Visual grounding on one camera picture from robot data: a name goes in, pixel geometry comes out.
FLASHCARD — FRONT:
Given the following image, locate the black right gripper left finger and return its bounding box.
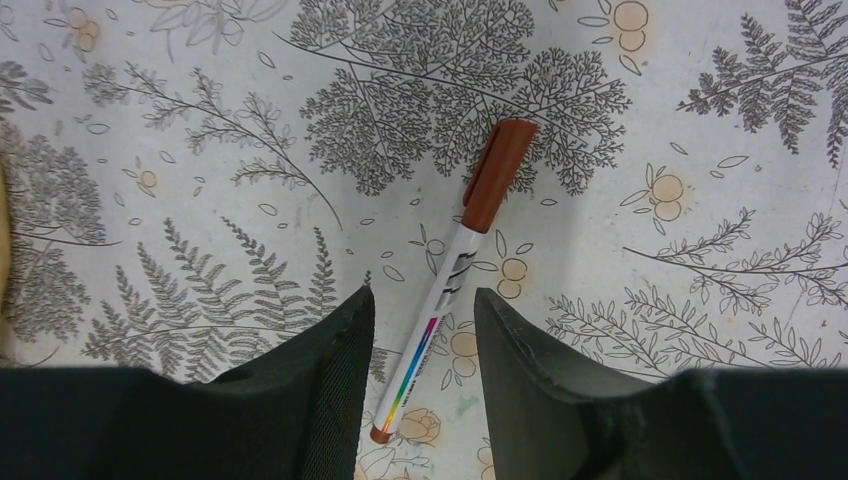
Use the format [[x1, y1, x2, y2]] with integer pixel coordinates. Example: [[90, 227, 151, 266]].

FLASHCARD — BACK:
[[1, 286, 375, 479]]

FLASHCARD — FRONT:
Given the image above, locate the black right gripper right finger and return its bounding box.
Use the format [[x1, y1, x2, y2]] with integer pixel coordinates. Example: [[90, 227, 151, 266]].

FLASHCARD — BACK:
[[474, 288, 847, 479]]

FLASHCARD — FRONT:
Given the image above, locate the brown marker cap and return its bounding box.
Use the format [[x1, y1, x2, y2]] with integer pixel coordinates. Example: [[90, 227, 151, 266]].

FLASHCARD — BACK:
[[460, 119, 538, 234]]

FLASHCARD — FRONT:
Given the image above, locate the floral patterned table mat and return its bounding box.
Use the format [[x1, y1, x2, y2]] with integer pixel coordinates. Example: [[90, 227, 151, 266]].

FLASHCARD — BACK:
[[1, 1, 847, 479]]

